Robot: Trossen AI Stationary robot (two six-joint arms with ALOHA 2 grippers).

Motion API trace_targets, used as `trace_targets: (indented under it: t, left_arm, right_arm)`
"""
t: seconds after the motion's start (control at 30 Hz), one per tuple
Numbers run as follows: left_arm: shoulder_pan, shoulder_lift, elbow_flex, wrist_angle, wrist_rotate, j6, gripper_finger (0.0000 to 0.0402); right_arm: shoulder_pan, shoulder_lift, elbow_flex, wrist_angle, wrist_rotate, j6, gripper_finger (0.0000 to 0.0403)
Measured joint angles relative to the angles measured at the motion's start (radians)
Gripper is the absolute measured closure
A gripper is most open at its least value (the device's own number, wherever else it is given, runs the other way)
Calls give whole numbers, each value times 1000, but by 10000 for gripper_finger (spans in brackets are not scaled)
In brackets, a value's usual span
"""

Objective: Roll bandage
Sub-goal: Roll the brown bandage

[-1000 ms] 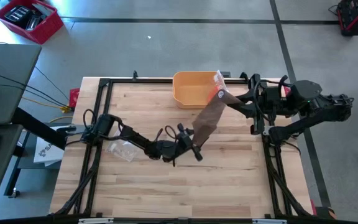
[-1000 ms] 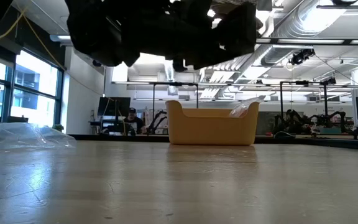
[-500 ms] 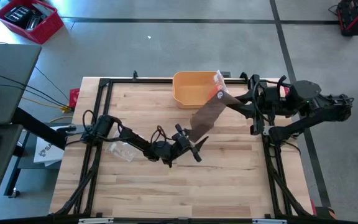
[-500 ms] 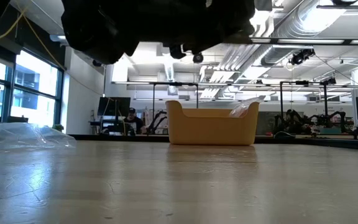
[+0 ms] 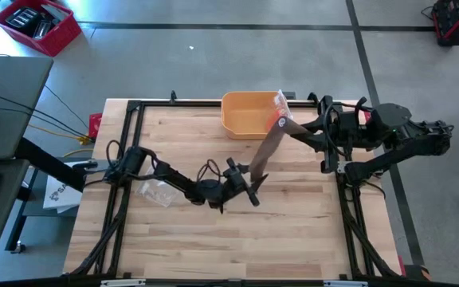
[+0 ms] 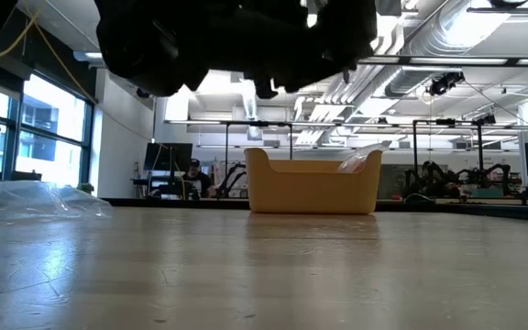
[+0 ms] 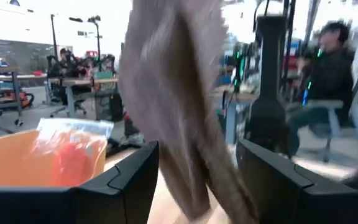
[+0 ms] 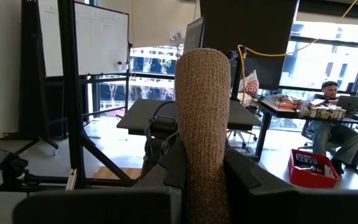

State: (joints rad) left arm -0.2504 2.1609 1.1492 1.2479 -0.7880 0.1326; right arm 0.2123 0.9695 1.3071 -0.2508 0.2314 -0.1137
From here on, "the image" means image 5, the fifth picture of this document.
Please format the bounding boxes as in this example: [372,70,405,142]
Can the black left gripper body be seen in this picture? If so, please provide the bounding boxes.
[222,157,261,208]

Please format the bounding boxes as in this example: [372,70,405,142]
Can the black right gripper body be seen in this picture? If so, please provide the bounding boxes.
[317,94,352,175]

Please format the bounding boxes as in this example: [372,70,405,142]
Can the orange elastic bandage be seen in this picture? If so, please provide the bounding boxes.
[267,105,290,133]

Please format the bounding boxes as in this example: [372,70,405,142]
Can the yellow plastic basket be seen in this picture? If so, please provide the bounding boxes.
[220,90,290,141]

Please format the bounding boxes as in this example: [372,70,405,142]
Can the red and black equipment case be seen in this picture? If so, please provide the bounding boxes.
[430,0,459,48]

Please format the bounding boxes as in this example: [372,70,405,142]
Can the white paper with logo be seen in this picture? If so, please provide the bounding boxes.
[42,171,84,214]

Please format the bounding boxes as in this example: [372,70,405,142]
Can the black angled support beam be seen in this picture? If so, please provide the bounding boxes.
[14,137,88,193]

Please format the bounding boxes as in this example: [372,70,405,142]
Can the grey desk top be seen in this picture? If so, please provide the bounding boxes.
[0,55,54,160]
[0,158,32,264]

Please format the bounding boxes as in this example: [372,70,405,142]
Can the red plastic bin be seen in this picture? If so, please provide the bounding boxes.
[0,0,83,57]

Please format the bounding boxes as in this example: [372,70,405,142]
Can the dark glossy object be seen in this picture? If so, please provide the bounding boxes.
[33,18,57,41]

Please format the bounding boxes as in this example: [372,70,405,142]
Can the black device with white stripes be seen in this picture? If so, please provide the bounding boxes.
[5,6,41,33]

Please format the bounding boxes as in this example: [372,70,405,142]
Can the black metal table frame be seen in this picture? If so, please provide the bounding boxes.
[66,94,402,281]

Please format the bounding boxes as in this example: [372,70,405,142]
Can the black cable bundle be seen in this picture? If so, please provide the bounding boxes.
[69,186,135,278]
[339,186,402,279]

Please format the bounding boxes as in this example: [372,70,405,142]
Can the silver metal bracket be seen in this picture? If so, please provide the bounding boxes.
[324,280,369,287]
[100,279,147,287]

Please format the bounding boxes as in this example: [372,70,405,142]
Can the yellow cable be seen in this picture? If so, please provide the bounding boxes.
[27,123,96,159]

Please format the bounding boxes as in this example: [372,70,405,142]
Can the thin black cable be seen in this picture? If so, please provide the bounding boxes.
[0,88,91,140]

